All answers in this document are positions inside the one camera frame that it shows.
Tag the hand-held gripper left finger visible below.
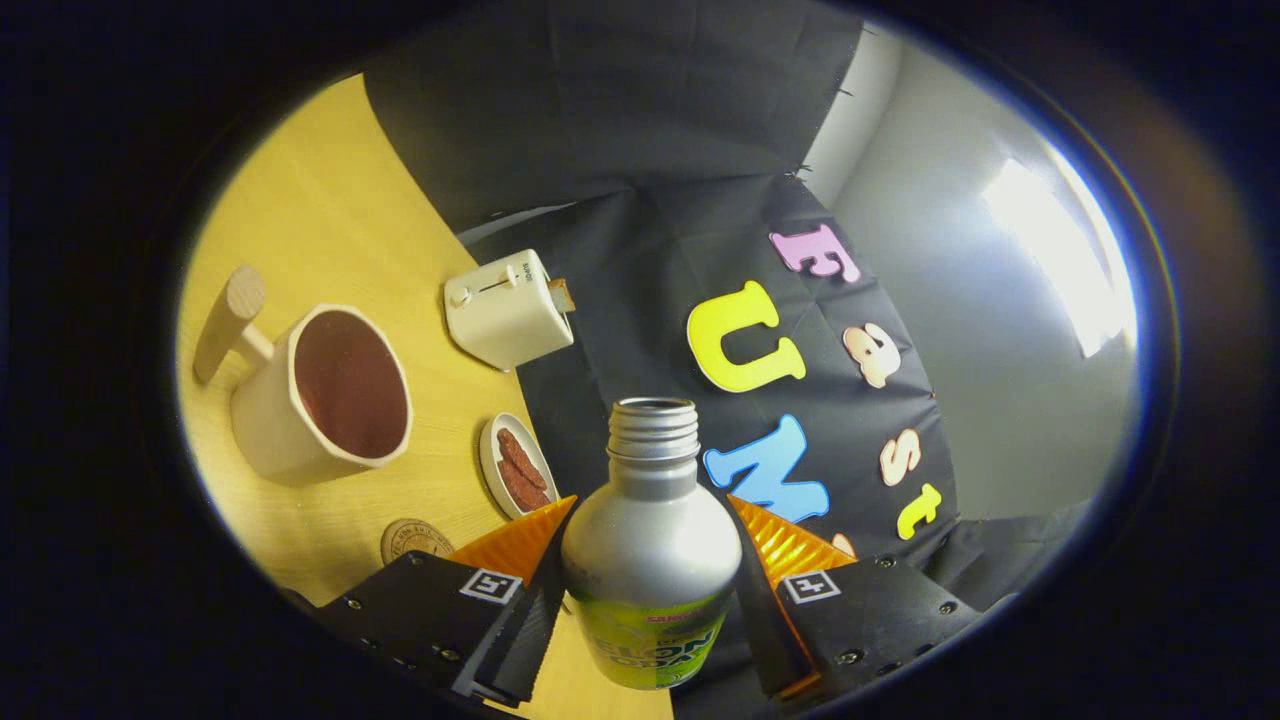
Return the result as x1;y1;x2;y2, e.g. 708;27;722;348
315;495;581;709

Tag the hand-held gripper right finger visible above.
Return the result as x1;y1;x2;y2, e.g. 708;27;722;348
727;493;986;701

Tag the round cork coaster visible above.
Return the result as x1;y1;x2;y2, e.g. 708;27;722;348
380;518;456;566

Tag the silver bottle with green label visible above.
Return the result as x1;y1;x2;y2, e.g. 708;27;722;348
560;397;743;691

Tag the cream cup with wooden handle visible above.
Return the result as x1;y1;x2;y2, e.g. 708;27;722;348
193;265;414;488

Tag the red-brown meat slice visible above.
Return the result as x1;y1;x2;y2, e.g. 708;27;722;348
497;460;553;512
497;428;549;491

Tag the small white plate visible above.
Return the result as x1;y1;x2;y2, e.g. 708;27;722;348
479;413;561;521

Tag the cream white toaster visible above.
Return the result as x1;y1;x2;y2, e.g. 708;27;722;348
444;249;576;373

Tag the wooden table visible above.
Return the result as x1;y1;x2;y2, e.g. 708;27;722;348
175;72;676;720

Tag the black backdrop cloth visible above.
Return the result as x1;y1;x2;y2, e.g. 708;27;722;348
362;0;1091;720

